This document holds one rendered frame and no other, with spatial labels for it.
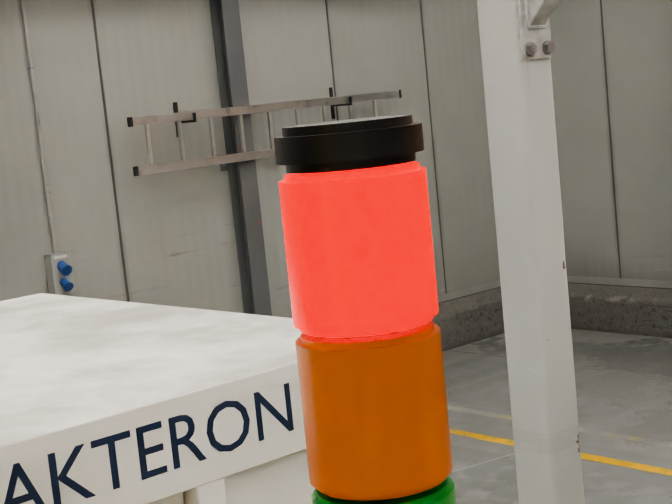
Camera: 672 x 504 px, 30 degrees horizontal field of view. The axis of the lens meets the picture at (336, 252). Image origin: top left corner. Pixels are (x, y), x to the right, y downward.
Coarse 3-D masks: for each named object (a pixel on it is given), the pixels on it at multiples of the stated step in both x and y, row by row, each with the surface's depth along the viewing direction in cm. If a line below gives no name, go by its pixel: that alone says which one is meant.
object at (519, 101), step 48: (480, 0) 294; (528, 96) 291; (528, 144) 291; (528, 192) 293; (528, 240) 295; (528, 288) 297; (528, 336) 300; (528, 384) 302; (528, 432) 304; (576, 432) 307; (528, 480) 307; (576, 480) 307
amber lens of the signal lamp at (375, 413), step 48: (384, 336) 41; (432, 336) 42; (336, 384) 41; (384, 384) 41; (432, 384) 42; (336, 432) 41; (384, 432) 41; (432, 432) 42; (336, 480) 42; (384, 480) 41; (432, 480) 42
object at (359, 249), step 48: (288, 192) 41; (336, 192) 40; (384, 192) 40; (288, 240) 42; (336, 240) 40; (384, 240) 40; (432, 240) 42; (336, 288) 40; (384, 288) 40; (432, 288) 42; (336, 336) 41
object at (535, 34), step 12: (528, 0) 288; (540, 0) 285; (552, 0) 286; (528, 12) 288; (540, 12) 287; (528, 24) 288; (540, 24) 291; (528, 36) 289; (540, 36) 292; (528, 48) 288; (540, 48) 292; (552, 48) 293
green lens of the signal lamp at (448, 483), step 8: (448, 480) 44; (432, 488) 43; (440, 488) 42; (448, 488) 43; (312, 496) 44; (320, 496) 43; (328, 496) 43; (408, 496) 42; (416, 496) 42; (424, 496) 42; (432, 496) 42; (440, 496) 42; (448, 496) 42
